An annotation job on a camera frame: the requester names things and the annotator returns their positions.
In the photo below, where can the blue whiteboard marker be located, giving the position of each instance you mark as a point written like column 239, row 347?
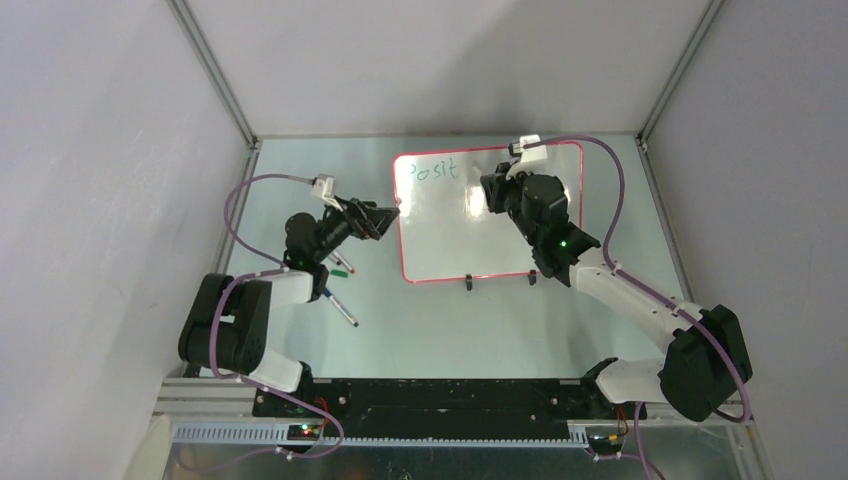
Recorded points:
column 343, row 310

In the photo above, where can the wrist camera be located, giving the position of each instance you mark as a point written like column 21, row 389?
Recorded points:
column 323, row 188
column 527, row 155

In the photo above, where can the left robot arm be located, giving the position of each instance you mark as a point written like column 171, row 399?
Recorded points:
column 227, row 326

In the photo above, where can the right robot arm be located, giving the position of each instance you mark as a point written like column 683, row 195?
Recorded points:
column 705, row 358

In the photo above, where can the pink framed whiteboard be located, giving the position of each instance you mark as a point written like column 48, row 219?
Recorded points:
column 444, row 227

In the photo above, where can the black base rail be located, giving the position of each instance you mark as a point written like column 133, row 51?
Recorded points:
column 487, row 410

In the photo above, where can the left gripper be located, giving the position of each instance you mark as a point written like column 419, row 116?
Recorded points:
column 364, row 219

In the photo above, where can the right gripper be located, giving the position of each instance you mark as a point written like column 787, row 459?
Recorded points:
column 497, row 184

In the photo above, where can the aluminium frame front rail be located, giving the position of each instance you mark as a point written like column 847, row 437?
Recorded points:
column 208, row 410

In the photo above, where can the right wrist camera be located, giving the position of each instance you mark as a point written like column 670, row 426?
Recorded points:
column 527, row 155

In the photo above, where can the red whiteboard marker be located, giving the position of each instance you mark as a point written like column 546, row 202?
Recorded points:
column 341, row 261

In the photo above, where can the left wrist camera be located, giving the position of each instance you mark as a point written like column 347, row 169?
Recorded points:
column 323, row 188

